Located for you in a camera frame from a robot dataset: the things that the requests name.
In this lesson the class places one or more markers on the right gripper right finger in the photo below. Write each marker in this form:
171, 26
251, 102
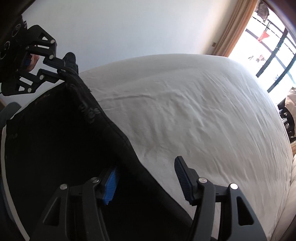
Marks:
237, 221

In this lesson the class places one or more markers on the chair with beige jacket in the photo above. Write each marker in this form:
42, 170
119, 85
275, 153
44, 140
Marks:
287, 113

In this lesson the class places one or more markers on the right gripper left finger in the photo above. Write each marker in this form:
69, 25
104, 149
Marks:
76, 212

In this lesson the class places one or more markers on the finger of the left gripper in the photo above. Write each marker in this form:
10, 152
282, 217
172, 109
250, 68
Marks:
26, 82
65, 65

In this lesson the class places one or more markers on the black pants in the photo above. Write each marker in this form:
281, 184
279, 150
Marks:
64, 137

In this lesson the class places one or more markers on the person's right hand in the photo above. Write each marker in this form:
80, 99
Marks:
33, 61

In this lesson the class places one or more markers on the tan curtain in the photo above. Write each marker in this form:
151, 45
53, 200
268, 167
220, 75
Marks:
235, 27

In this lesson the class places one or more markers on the white bed sheet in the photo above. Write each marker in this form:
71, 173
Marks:
210, 111

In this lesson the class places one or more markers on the window with black grille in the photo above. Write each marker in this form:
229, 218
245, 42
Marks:
267, 50

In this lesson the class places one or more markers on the beige rolled duvet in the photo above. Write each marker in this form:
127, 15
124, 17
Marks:
286, 225

